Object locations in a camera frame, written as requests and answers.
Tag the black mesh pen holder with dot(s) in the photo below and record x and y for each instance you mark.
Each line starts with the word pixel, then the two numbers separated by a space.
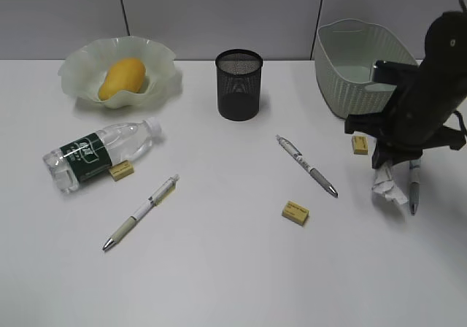
pixel 238 84

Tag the yellow eraser front centre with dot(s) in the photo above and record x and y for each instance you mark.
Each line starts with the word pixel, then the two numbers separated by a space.
pixel 296 213

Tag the yellow eraser near basket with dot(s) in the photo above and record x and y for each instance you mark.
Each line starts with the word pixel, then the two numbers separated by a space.
pixel 359 145

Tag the white pen grey grip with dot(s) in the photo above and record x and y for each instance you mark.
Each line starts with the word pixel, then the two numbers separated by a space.
pixel 313 172

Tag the clear water bottle green label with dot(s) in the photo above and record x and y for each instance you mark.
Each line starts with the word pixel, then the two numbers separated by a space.
pixel 87 157

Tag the yellow eraser near bottle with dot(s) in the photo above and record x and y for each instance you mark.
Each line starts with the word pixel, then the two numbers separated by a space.
pixel 121 170

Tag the pale green woven basket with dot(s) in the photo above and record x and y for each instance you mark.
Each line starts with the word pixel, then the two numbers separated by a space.
pixel 344 58

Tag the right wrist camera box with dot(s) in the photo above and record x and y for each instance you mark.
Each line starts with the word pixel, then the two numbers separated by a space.
pixel 393 73

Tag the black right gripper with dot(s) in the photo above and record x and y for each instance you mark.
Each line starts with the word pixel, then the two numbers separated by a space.
pixel 412 121

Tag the waste paper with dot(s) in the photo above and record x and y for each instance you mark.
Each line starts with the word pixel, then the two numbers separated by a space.
pixel 384 185

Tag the pale green wavy plate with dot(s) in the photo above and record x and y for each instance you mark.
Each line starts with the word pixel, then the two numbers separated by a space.
pixel 84 71

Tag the blue clip pen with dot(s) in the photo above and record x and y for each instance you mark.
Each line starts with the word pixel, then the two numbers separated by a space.
pixel 414 185

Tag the yellow mango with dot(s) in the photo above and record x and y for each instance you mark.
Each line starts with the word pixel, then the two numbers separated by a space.
pixel 125 75

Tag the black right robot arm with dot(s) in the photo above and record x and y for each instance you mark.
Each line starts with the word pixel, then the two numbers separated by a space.
pixel 445 51

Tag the white pen beige grip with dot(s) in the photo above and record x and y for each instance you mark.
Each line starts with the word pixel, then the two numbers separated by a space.
pixel 153 201

